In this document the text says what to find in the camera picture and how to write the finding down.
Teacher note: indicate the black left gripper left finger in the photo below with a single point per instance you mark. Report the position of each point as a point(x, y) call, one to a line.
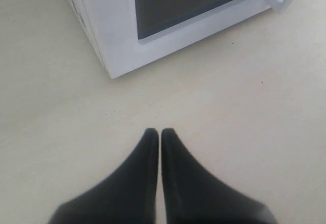
point(125, 196)

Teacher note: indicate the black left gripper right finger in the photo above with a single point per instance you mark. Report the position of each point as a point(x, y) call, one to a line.
point(193, 195)

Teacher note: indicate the white microwave door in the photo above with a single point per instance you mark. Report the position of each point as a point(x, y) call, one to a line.
point(134, 33)

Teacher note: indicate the white Midea microwave oven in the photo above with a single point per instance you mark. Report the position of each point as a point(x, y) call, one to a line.
point(80, 11)

